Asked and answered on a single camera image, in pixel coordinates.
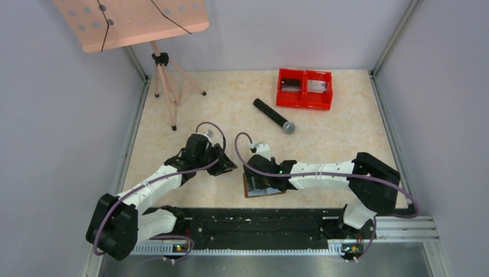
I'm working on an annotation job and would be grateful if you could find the pink music stand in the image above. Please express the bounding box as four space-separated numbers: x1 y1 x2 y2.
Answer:
54 0 210 130

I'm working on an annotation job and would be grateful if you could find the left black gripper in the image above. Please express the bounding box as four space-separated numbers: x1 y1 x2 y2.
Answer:
195 143 237 176

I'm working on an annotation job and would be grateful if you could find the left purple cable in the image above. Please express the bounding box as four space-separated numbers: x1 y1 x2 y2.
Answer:
92 122 227 263

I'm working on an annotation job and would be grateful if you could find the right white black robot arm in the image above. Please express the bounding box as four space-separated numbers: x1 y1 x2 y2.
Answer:
243 152 400 238

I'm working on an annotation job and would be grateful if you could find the red plastic bin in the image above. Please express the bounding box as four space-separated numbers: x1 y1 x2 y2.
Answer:
303 70 333 110
276 68 306 108

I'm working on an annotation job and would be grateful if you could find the left red plastic bin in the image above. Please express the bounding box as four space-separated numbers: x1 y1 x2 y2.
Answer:
276 68 306 108

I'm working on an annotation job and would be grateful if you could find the black handheld microphone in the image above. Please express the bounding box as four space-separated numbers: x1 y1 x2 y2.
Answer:
253 98 296 134

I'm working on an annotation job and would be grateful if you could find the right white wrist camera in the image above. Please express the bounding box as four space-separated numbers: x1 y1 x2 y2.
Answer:
250 143 272 161

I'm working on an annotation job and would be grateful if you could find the right red plastic bin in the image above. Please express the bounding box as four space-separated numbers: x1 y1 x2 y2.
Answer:
303 70 333 110

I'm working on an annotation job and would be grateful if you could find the brown leather card holder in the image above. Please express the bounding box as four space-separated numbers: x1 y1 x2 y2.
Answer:
243 173 285 199

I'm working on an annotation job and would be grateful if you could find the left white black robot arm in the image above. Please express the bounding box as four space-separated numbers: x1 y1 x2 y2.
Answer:
85 133 237 261

